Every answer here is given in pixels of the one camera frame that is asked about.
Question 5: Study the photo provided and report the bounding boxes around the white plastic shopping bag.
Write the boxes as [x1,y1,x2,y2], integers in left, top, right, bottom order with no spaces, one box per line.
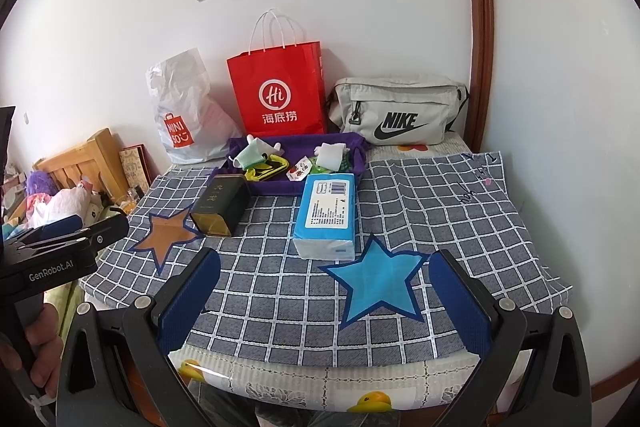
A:
[146,48,243,165]

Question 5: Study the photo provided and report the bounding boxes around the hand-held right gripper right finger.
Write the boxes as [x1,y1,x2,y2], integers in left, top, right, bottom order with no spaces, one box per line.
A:
[429,249,593,427]

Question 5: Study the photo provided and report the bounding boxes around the grey waist bag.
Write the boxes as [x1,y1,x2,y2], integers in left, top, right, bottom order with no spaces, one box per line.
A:
[327,76,471,145]

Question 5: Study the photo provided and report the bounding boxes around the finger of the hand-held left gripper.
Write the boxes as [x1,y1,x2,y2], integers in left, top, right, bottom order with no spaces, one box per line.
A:
[19,214,84,247]
[75,211,131,254]

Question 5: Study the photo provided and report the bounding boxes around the grey checked star blanket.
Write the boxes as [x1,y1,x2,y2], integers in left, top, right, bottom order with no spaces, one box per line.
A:
[82,149,573,358]

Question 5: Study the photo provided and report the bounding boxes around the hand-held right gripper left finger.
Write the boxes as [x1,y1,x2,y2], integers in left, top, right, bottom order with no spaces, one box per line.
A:
[56,248,222,427]

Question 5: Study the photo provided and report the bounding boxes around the blue tissue pack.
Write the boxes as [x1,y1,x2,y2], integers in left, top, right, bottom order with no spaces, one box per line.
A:
[292,173,357,262]

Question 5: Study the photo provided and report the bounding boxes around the purple plush toy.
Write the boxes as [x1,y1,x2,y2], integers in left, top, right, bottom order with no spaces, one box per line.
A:
[26,171,58,196]

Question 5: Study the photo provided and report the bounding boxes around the purple fabric tray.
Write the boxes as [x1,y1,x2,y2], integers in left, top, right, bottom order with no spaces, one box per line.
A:
[210,132,367,196]

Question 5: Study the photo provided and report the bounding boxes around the brown wooden door frame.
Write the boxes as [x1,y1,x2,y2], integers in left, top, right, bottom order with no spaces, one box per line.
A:
[456,0,496,150]

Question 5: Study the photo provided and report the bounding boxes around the red white small packet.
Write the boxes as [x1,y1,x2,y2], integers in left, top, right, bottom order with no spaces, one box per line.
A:
[286,156,312,181]

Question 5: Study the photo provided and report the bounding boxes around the person's left hand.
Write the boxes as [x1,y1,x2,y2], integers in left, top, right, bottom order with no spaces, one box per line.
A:
[0,302,66,400]

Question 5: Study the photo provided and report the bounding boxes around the white soft toy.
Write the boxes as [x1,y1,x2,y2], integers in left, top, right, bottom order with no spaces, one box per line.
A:
[245,134,285,158]

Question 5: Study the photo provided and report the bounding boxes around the white tissue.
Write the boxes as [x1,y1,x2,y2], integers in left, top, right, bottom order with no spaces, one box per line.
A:
[314,142,349,171]

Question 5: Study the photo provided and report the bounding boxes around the red paper bag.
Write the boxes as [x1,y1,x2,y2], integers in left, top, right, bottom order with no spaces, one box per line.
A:
[226,9,328,136]

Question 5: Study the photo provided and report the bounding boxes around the yellow green cloth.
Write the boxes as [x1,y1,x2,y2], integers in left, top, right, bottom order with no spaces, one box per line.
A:
[45,279,83,348]

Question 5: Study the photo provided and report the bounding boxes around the yellow black clip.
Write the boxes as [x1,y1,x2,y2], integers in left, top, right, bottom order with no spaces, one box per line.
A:
[244,157,291,182]

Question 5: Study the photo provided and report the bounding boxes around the wooden headboard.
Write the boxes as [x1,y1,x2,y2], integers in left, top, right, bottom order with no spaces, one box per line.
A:
[32,128,128,202]

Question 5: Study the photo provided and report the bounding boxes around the clear plastic container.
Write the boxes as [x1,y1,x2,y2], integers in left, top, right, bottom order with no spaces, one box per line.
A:
[230,143,273,168]

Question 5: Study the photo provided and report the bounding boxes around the duck print sheet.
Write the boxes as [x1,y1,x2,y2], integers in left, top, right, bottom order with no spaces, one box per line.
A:
[170,342,481,413]

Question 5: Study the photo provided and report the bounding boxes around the dark green tin box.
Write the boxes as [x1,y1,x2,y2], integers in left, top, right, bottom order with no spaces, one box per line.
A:
[190,174,251,237]

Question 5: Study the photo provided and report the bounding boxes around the framed picture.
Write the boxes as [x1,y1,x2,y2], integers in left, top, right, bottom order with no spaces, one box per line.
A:
[119,144,153,200]

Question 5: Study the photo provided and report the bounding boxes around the floral print sheet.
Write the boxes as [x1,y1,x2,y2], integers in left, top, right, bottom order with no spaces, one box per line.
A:
[367,134,473,158]

